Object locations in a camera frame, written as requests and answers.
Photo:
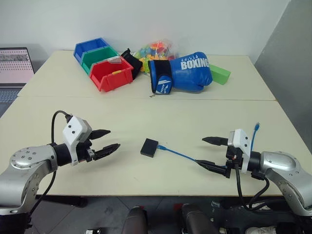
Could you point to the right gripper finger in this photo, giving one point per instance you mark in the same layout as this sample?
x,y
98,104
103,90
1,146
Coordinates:
x,y
214,167
215,141

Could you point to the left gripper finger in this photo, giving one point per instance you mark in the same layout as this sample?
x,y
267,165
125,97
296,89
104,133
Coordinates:
x,y
101,133
107,150

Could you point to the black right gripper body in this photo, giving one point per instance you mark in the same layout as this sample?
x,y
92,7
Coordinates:
x,y
234,158

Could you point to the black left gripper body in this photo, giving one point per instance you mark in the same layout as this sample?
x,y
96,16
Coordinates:
x,y
84,151

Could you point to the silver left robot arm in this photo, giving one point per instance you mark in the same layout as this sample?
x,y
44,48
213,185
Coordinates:
x,y
24,158

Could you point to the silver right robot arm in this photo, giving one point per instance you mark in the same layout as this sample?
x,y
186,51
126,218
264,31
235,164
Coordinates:
x,y
280,163

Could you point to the small black box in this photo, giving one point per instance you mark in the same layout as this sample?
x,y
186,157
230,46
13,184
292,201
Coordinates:
x,y
149,147

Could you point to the red plastic storage bin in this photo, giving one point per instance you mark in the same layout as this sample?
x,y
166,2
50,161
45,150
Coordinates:
x,y
114,80

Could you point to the dark rounded shape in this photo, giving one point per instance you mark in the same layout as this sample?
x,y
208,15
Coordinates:
x,y
197,219
137,219

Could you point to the small yellow piece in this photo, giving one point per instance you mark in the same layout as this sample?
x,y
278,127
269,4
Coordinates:
x,y
116,72

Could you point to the green rectangular block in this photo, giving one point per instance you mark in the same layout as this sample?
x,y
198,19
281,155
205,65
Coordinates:
x,y
221,75

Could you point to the blue boxing glove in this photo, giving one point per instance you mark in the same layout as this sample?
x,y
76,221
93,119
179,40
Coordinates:
x,y
187,75

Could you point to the green plastic storage bin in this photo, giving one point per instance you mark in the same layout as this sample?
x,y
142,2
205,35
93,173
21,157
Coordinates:
x,y
97,57

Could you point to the black fabric pouch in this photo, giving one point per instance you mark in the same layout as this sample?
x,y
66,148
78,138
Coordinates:
x,y
134,64

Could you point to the white shoe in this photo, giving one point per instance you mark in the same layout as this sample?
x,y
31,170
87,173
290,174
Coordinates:
x,y
260,230

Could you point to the blue plastic storage bin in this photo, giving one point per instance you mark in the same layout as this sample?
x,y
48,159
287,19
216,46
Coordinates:
x,y
79,52

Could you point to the bag of colourful toys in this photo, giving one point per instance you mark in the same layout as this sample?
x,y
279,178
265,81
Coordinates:
x,y
156,48

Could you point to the grey partition panel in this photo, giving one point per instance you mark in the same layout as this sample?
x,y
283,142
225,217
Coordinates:
x,y
292,73

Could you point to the open laptop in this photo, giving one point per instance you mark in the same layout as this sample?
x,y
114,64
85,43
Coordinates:
x,y
12,63

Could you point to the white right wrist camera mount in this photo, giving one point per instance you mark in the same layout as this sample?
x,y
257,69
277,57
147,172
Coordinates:
x,y
243,142

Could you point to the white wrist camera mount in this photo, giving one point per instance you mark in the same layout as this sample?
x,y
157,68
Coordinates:
x,y
243,142
73,129

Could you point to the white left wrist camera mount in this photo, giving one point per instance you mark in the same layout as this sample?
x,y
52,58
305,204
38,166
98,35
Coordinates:
x,y
73,129

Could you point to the black table frame bar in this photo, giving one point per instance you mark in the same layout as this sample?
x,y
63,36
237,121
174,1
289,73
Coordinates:
x,y
63,201

